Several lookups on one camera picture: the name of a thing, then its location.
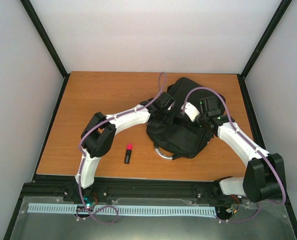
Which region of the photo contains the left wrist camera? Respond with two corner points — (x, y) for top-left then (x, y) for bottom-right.
(155, 91), (175, 110)

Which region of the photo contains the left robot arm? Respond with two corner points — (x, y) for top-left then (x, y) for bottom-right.
(74, 104), (170, 202)

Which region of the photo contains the black aluminium frame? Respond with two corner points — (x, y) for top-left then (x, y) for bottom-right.
(4, 0), (292, 240)

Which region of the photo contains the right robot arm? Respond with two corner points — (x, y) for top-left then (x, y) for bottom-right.
(189, 114), (287, 205)

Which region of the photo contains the black student bag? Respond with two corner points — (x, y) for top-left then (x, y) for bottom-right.
(146, 77), (226, 160)

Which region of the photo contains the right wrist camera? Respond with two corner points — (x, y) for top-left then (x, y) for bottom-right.
(180, 96), (221, 122)

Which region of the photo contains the pink highlighter marker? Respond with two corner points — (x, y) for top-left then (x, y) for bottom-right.
(124, 144), (133, 164)

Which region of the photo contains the light blue cable duct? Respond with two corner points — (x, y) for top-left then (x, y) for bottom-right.
(27, 203), (217, 218)

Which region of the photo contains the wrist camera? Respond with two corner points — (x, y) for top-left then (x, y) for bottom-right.
(180, 96), (221, 122)
(155, 91), (175, 110)

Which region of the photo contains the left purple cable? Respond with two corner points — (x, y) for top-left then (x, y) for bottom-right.
(78, 71), (168, 225)

